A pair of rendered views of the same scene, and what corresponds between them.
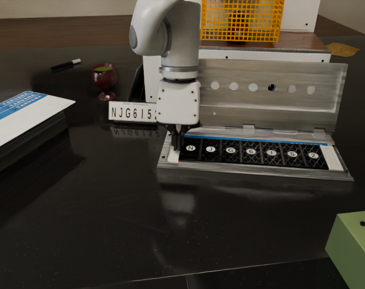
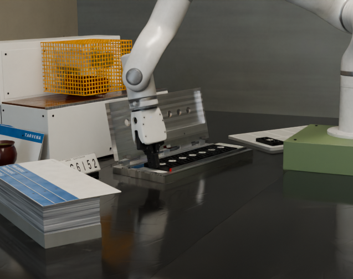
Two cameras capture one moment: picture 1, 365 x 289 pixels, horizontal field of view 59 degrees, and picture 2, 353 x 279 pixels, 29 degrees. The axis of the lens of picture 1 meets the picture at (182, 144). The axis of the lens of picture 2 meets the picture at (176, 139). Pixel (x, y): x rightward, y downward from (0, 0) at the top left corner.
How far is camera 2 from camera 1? 168 cm
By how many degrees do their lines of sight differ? 56
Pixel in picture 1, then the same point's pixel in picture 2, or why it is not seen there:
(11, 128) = (66, 174)
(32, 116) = (54, 169)
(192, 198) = (204, 180)
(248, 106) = not seen: hidden behind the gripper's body
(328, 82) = (194, 103)
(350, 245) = (299, 148)
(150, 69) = (54, 131)
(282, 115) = (182, 132)
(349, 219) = (290, 140)
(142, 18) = (148, 60)
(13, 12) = not seen: outside the picture
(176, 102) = (153, 124)
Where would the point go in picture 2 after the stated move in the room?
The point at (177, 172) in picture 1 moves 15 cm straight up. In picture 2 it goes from (175, 175) to (175, 124)
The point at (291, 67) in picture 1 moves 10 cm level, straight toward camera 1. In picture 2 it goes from (174, 96) to (193, 98)
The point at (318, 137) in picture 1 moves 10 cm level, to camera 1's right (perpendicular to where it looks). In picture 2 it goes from (202, 144) to (217, 139)
